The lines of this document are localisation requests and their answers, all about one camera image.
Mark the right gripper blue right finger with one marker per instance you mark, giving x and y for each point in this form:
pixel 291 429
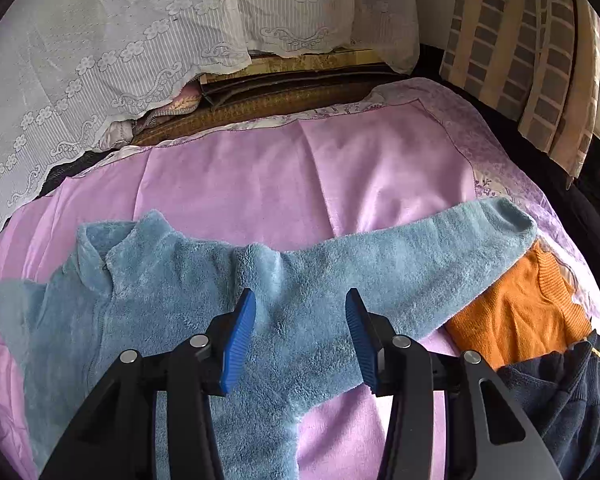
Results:
pixel 365 340

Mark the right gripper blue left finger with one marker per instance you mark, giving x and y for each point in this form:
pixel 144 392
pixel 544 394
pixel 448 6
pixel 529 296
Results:
pixel 235 339

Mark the blue fleece zip jacket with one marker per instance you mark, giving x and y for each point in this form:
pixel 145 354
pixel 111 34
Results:
pixel 267 330

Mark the orange knit sweater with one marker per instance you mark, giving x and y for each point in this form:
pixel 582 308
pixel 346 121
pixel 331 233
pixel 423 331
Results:
pixel 526 313

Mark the pink bed sheet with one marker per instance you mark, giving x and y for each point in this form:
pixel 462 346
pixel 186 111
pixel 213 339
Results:
pixel 408 151

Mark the dark navy garment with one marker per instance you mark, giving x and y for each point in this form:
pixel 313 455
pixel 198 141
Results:
pixel 560 393

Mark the white lace cover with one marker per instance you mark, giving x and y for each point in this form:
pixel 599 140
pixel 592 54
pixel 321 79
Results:
pixel 69 69

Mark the brown checkered curtain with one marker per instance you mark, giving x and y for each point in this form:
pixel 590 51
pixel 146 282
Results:
pixel 537 62

